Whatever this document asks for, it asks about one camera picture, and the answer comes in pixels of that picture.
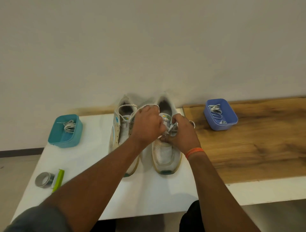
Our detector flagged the person's left hand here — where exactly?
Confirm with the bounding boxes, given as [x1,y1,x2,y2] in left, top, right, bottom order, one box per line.
[131,105,168,148]

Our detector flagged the person's right hand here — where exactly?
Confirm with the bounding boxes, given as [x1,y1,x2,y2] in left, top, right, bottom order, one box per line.
[159,113,201,156]

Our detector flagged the worn white sneaker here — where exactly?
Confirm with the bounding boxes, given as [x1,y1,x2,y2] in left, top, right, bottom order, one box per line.
[151,94,183,175]
[108,95,140,178]

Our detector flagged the person's right forearm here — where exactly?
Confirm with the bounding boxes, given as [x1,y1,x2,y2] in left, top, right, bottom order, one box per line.
[187,153,261,232]

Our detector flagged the person's left forearm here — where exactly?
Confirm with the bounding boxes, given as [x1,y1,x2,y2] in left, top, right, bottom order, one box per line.
[47,141,144,232]

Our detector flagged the orange thread wristband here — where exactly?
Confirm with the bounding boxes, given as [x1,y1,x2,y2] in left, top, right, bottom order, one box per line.
[185,147,205,160]

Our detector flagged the blue plastic container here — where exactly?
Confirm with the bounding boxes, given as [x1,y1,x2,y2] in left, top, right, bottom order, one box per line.
[203,98,238,131]

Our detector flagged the black trousers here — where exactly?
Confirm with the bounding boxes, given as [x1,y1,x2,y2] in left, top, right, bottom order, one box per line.
[91,200,206,232]

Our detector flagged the teal plastic container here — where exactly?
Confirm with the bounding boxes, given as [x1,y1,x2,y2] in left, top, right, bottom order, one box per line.
[47,114,84,149]

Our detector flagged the green utility cutter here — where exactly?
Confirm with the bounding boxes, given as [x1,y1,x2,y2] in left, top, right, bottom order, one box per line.
[52,169,65,193]

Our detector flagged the grey tape roll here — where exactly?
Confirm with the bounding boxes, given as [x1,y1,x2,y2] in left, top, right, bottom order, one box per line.
[35,172,55,189]

